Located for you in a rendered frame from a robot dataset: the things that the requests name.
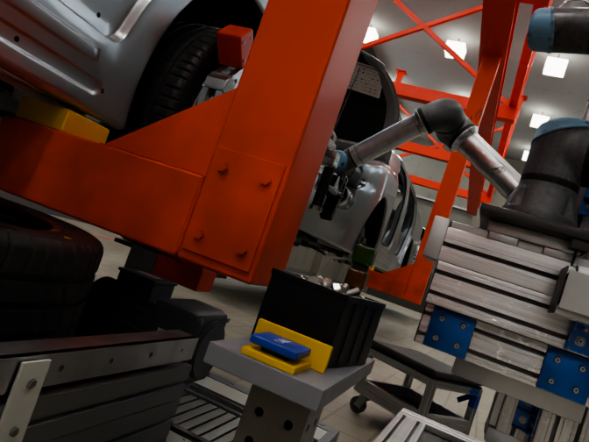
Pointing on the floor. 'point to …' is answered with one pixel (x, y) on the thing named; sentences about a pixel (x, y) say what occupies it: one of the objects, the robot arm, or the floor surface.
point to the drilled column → (274, 419)
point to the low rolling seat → (392, 399)
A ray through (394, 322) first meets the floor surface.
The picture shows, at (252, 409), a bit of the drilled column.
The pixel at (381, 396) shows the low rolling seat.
